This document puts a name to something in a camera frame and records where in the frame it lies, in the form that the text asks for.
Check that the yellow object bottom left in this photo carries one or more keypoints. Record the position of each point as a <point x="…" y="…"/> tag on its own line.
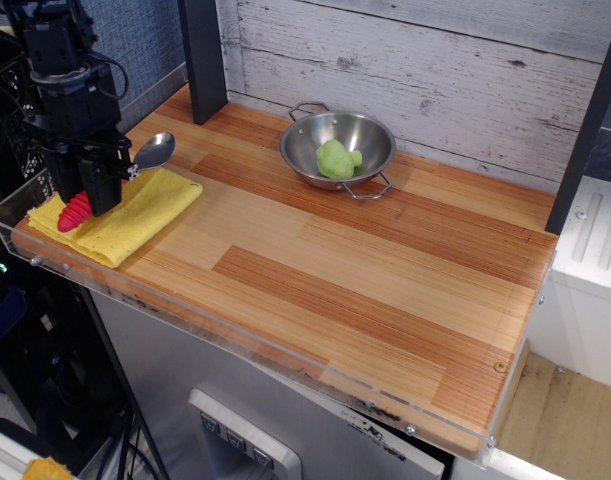
<point x="46" y="469"/>

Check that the yellow folded towel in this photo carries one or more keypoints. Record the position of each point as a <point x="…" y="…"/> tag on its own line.
<point x="150" y="202"/>

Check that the small steel bowl with handles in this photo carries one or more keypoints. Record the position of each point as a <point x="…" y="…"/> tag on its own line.
<point x="314" y="124"/>

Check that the clear acrylic table guard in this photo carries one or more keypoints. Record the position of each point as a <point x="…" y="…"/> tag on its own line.
<point x="409" y="305"/>

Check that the black vertical post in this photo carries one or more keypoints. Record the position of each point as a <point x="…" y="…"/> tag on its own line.
<point x="204" y="58"/>
<point x="579" y="158"/>

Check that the black vertical post left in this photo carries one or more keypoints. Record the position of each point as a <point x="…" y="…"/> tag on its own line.
<point x="204" y="58"/>

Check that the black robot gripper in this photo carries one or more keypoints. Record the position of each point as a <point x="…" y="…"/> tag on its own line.
<point x="77" y="133"/>

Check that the black vertical post right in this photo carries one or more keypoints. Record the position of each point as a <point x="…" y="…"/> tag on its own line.
<point x="579" y="158"/>

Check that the black plastic crate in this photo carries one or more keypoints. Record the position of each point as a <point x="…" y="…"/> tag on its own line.
<point x="20" y="160"/>

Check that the red handled metal spoon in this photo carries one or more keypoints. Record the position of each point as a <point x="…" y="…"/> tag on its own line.
<point x="154" y="153"/>

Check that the stainless toy fridge cabinet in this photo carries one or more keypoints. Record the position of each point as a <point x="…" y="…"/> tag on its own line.
<point x="196" y="398"/>

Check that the green toy vegetable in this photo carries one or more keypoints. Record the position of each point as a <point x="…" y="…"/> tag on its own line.
<point x="336" y="162"/>

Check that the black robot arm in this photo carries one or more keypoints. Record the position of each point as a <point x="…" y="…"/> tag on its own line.
<point x="55" y="36"/>

